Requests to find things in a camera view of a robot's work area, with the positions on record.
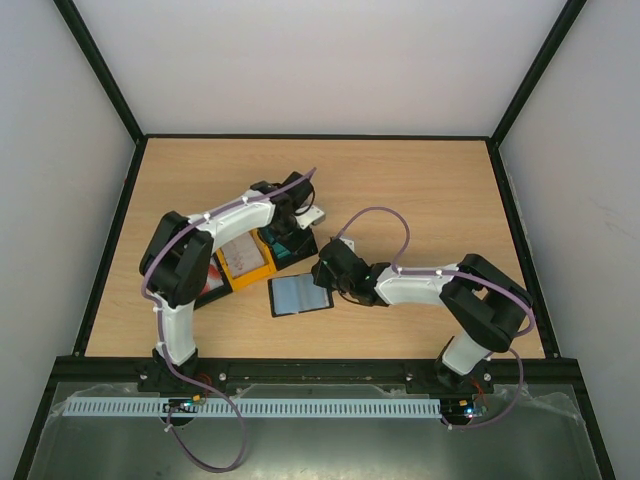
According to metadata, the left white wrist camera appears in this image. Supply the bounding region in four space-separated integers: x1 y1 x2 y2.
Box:
295 206 326 230

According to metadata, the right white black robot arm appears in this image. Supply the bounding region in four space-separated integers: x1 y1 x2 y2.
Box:
311 239 536 392

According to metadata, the light blue slotted cable duct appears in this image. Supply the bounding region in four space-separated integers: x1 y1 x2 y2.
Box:
62 397 441 419

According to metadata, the teal cards stack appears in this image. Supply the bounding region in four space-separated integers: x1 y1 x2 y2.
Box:
260 227 291 260

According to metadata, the yellow bin with white cards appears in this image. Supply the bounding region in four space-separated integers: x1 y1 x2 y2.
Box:
214 229 277 292

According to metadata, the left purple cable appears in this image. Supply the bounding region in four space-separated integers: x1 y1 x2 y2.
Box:
142 166 319 371

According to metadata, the black card holder wallet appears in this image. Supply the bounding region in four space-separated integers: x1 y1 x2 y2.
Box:
267 273 334 317

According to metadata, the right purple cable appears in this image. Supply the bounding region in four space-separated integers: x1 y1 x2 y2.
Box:
337 207 536 431

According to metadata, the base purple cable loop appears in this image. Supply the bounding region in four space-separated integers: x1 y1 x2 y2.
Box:
162 387 249 474

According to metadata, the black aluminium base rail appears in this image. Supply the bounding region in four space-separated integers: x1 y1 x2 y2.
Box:
49 355 581 396

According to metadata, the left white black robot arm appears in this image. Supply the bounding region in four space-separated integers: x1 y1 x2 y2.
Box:
139 170 324 367

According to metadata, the red white cards stack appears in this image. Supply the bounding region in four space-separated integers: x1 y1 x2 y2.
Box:
201 258 225 296

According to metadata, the black bin with teal cards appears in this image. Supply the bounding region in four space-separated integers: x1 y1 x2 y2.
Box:
257 227 318 271

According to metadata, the black cage frame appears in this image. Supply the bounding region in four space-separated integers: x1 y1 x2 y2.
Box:
12 0 619 480

